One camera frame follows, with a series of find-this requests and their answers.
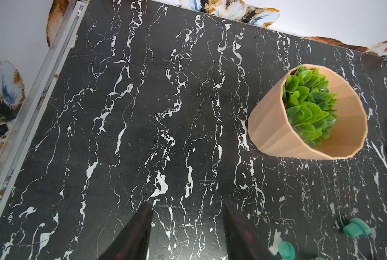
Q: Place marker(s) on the teal cap white stamp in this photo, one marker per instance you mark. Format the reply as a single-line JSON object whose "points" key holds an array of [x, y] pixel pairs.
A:
{"points": [[283, 248]]}

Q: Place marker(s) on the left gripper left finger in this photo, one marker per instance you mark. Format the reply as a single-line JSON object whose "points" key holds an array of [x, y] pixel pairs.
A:
{"points": [[133, 241]]}

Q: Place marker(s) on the teal stamp far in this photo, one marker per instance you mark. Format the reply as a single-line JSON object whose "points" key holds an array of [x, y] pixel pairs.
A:
{"points": [[353, 227]]}

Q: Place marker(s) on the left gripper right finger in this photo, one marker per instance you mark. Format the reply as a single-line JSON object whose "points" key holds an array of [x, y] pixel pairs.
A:
{"points": [[242, 240]]}

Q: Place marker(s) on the green succulent plant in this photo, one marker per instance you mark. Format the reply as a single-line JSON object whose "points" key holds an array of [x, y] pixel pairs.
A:
{"points": [[309, 105]]}

